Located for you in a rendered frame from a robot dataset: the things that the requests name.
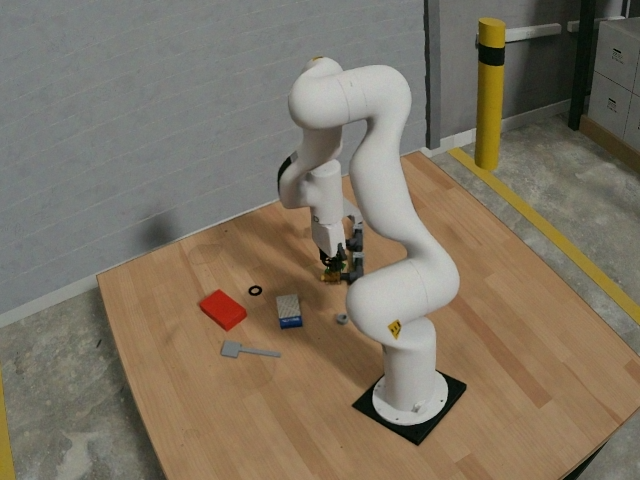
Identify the red rectangular block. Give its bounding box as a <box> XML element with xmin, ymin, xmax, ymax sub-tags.
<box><xmin>199</xmin><ymin>289</ymin><xmax>247</xmax><ymax>332</ymax></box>

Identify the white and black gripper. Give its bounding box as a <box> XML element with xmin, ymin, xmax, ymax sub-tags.
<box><xmin>311</xmin><ymin>218</ymin><xmax>347</xmax><ymax>273</ymax></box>

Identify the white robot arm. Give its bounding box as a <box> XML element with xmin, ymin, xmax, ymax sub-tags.
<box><xmin>277</xmin><ymin>57</ymin><xmax>460</xmax><ymax>425</ymax></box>

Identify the dark grey pipe with metal clamp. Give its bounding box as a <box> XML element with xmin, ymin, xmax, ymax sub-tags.
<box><xmin>321</xmin><ymin>222</ymin><xmax>365</xmax><ymax>282</ymax></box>

